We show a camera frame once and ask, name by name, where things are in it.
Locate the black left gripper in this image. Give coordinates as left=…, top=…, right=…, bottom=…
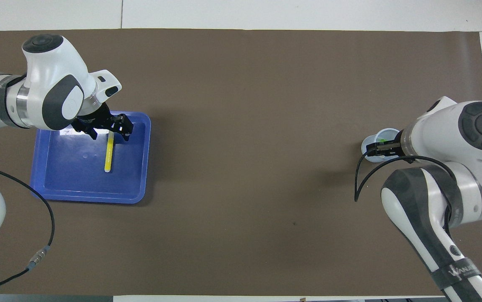
left=73, top=103, right=134, bottom=142

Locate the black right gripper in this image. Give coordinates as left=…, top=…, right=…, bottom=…
left=366, top=130, right=405, bottom=159

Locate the yellow marker pen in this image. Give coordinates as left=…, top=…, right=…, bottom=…
left=104, top=131, right=115, bottom=173

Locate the blue plastic tray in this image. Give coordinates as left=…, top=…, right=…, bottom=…
left=30, top=111, right=152, bottom=205

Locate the pale blue pen cup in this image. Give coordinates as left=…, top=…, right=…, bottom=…
left=361, top=128, right=400, bottom=163

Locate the brown table mat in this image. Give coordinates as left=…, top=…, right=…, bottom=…
left=0, top=29, right=482, bottom=296

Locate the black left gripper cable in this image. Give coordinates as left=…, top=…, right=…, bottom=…
left=0, top=161, right=55, bottom=299

